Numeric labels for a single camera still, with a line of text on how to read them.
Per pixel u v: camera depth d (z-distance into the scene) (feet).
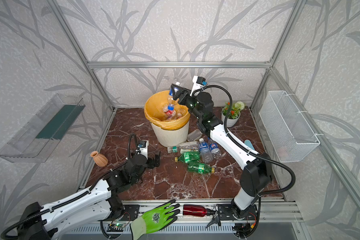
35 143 2.10
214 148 3.02
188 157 2.97
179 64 3.14
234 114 3.25
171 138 2.84
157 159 2.33
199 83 2.01
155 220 2.31
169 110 3.07
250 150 1.50
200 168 2.71
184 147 3.22
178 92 2.03
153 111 3.08
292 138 2.00
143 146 2.17
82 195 1.56
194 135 3.36
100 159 2.76
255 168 1.41
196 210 2.32
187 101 2.10
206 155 2.92
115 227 2.35
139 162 1.89
